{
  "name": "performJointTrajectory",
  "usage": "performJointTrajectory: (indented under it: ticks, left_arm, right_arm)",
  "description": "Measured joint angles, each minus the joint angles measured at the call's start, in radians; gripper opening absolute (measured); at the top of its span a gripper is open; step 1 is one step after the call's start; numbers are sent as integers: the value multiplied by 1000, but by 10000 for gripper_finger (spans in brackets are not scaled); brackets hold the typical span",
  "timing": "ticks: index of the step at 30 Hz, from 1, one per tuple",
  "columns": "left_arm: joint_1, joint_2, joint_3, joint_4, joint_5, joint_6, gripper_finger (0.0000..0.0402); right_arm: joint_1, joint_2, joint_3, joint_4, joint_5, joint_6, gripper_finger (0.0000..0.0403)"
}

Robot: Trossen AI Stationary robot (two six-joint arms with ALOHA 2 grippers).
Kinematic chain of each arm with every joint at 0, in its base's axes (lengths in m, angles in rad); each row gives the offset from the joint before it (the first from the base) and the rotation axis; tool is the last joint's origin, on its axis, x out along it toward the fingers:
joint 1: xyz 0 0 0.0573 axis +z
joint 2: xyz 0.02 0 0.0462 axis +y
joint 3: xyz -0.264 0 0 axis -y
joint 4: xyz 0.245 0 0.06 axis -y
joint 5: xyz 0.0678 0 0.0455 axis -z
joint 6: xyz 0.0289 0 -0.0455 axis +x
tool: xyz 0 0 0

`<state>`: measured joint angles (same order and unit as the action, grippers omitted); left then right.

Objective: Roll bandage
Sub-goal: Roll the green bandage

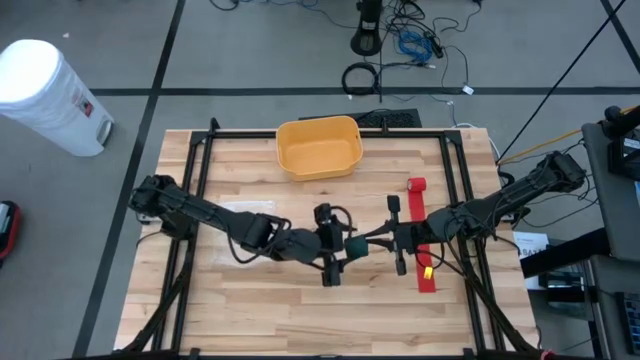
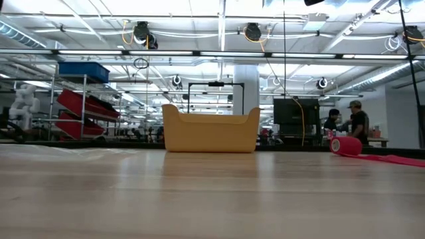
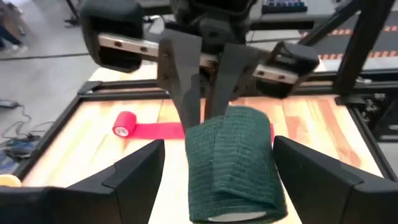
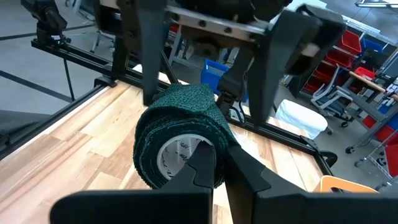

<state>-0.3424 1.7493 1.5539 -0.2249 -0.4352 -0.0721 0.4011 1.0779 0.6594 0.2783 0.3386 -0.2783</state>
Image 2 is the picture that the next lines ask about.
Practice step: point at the wooden table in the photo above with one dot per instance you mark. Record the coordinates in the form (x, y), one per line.
(378, 139)

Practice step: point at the red tilted bin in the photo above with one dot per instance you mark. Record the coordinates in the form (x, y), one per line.
(86, 104)
(76, 127)

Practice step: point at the metal shelf rack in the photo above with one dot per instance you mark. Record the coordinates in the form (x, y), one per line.
(84, 85)

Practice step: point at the black monitor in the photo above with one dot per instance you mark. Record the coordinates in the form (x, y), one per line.
(289, 113)

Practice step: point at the white robot figure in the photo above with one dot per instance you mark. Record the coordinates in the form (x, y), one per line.
(23, 103)

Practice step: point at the white pillar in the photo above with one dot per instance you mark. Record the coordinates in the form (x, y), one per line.
(245, 86)

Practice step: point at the silver ventilation duct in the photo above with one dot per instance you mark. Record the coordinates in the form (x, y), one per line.
(375, 78)
(20, 34)

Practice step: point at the long ceiling light strip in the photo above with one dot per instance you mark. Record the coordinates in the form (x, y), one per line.
(159, 52)

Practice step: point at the black gantry frame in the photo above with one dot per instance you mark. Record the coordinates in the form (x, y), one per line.
(216, 83)

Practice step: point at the yellow plastic bin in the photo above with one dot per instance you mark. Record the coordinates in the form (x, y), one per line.
(210, 132)

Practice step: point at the red elastic bandage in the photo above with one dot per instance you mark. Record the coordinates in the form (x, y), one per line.
(347, 146)

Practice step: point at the blue storage bin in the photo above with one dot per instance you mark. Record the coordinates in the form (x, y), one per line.
(83, 71)

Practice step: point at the person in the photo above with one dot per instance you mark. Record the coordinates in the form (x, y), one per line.
(359, 123)
(331, 122)

